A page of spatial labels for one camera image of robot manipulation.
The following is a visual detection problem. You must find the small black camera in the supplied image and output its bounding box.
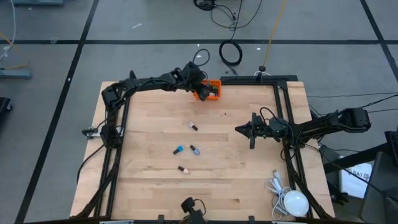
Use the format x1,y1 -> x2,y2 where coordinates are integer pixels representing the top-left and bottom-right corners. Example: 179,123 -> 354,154
180,197 -> 206,224

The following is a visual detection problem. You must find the white dome lamp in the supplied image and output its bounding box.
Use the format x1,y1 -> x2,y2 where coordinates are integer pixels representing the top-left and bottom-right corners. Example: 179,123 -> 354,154
284,190 -> 310,218

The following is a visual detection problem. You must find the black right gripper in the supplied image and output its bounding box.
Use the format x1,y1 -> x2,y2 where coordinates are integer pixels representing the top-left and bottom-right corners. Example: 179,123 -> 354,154
235,112 -> 272,150

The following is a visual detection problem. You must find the grey table foot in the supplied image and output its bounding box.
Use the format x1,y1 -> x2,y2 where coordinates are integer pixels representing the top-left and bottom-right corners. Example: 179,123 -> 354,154
0,68 -> 34,80

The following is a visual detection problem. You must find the black camera mast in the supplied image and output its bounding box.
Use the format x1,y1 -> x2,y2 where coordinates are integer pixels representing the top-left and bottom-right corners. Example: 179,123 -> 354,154
256,65 -> 271,83

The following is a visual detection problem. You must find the black caster object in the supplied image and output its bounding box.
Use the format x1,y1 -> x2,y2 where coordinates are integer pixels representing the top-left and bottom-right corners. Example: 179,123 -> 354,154
0,96 -> 13,125

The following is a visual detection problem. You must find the coiled black floor cable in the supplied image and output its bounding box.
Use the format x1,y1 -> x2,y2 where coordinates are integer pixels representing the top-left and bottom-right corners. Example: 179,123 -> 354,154
218,39 -> 244,75

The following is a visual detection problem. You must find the black chair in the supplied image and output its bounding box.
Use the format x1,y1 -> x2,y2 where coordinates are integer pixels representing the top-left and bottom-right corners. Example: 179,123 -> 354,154
360,151 -> 398,224

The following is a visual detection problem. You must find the white floor cable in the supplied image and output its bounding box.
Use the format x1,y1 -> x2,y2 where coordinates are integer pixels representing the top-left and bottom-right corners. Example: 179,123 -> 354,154
0,0 -> 17,62

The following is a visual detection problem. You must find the yellow hanging cable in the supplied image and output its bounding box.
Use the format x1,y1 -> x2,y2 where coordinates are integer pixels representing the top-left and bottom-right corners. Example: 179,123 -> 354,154
262,0 -> 289,68

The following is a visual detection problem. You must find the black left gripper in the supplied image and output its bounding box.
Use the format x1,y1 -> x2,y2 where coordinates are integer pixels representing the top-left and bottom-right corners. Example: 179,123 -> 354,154
193,80 -> 216,102

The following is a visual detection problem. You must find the silver metal bracket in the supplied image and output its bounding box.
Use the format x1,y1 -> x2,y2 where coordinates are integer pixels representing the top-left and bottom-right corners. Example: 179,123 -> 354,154
82,126 -> 102,139

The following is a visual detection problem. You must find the black aluminium table frame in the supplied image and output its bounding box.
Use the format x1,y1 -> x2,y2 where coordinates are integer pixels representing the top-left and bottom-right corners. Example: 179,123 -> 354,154
73,70 -> 335,224

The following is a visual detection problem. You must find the white paper sign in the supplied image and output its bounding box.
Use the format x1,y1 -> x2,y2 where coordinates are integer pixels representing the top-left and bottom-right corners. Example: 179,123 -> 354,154
338,161 -> 373,200

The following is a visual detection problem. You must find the orange plastic basket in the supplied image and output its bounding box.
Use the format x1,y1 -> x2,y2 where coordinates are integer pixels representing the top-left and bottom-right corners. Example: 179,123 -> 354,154
193,79 -> 223,101

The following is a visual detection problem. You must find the loose black floor cable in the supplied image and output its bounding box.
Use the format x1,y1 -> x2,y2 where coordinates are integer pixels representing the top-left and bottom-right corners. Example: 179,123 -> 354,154
193,0 -> 264,41

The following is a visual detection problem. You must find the white USB cable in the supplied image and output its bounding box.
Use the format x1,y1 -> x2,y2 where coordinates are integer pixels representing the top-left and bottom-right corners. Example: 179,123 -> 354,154
264,169 -> 292,221

